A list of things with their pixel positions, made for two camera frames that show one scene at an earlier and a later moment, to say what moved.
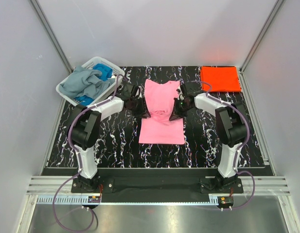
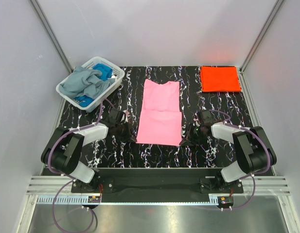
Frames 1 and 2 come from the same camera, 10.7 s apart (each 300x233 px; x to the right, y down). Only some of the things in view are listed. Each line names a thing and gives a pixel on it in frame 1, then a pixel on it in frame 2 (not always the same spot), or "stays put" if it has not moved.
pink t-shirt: x=160 y=98 stays put
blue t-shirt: x=106 y=73 stays put
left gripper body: x=138 y=107 → x=123 y=131
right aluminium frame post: x=277 y=6 stays put
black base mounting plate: x=151 y=181 stays put
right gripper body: x=180 y=108 → x=194 y=135
